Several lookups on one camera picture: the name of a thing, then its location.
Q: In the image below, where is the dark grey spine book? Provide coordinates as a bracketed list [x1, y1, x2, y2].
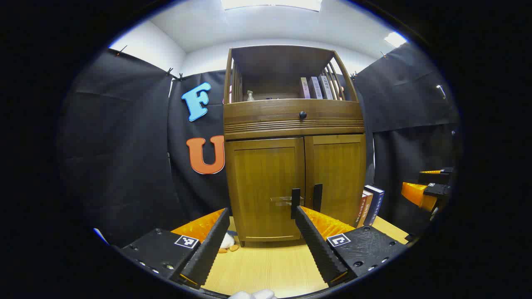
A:
[320, 75, 334, 100]

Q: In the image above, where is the wooden drawer front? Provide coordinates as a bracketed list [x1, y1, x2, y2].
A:
[224, 99, 365, 140]

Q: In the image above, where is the red brown book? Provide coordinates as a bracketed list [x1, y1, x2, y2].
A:
[357, 190, 373, 228]

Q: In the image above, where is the small ceiling light panel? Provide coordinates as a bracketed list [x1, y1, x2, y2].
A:
[384, 32, 408, 47]

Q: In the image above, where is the dark blue book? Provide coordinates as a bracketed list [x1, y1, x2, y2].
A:
[364, 185, 385, 227]

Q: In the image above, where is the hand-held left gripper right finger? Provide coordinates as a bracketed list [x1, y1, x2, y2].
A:
[294, 206, 410, 287]

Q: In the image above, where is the large ceiling light panel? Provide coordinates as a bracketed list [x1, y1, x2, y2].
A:
[220, 0, 323, 12]

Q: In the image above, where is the plush penguin toy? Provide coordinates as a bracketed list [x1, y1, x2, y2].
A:
[218, 230, 240, 254]

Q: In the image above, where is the black backdrop cloth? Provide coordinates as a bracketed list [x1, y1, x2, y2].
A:
[58, 42, 462, 250]

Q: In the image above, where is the wooden double-door shoe cabinet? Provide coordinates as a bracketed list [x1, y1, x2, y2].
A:
[223, 45, 367, 248]

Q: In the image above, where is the wooden shoe cabinet door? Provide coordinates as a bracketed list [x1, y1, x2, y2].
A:
[305, 134, 366, 227]
[225, 138, 306, 242]

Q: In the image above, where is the clear tape strip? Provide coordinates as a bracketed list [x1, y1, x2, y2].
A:
[270, 196, 304, 206]

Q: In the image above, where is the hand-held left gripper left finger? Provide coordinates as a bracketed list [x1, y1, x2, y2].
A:
[118, 208, 230, 290]

